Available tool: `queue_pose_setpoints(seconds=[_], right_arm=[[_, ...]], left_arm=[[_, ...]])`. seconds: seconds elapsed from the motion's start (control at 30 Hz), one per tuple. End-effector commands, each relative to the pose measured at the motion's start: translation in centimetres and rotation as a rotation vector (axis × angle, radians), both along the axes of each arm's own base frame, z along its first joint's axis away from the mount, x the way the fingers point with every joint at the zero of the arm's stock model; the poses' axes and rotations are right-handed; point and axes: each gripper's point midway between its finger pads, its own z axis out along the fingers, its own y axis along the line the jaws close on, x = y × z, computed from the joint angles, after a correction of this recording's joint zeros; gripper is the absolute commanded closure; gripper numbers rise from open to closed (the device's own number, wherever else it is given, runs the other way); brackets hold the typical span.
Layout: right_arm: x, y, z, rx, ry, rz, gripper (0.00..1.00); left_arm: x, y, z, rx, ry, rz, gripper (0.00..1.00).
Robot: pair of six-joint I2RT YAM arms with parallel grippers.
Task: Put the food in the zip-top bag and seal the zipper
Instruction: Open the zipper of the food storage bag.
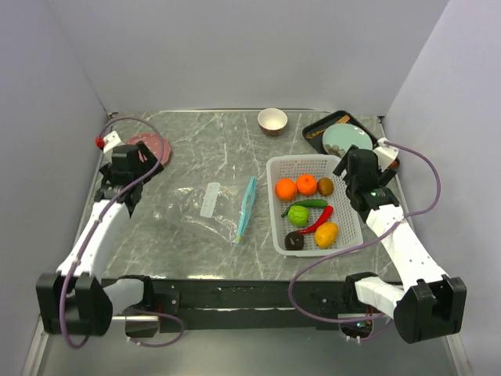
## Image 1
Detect orange tangerine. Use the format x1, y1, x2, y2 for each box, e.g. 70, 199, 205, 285
296, 174, 317, 196
275, 178, 297, 201

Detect yellow orange mango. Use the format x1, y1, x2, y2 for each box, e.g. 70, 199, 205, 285
314, 222, 339, 249

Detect green wrinkled fruit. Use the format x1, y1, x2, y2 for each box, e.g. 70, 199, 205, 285
287, 205, 309, 227

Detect clear zip top bag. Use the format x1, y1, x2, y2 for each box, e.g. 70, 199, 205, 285
162, 176, 257, 244

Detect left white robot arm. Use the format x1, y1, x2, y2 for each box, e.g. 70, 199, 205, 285
36, 142, 163, 336

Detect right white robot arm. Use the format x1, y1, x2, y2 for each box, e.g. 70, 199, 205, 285
333, 146, 467, 343

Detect pink dotted plate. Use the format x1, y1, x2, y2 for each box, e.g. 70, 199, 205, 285
126, 132, 171, 167

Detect white plastic basket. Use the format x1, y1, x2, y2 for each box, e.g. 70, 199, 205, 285
266, 154, 363, 257

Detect brown kiwi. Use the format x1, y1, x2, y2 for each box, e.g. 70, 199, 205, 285
317, 177, 334, 197

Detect red chili pepper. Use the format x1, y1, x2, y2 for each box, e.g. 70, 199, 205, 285
298, 205, 334, 234

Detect light green plate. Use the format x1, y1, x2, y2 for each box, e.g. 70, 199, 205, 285
322, 123, 373, 157

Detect green chili pepper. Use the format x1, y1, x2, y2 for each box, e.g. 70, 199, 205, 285
281, 199, 328, 218

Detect wooden chopsticks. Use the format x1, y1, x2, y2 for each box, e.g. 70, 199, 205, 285
303, 112, 351, 139

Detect black tray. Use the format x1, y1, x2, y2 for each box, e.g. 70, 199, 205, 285
302, 110, 384, 157

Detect dark purple mangosteen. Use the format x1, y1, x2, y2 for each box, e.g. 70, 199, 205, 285
284, 231, 305, 251

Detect white ceramic bowl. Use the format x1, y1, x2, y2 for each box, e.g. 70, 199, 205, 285
258, 108, 288, 136

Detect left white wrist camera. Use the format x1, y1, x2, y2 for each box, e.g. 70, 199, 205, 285
95, 131, 122, 154

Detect black base frame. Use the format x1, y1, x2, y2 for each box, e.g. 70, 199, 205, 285
101, 277, 396, 340

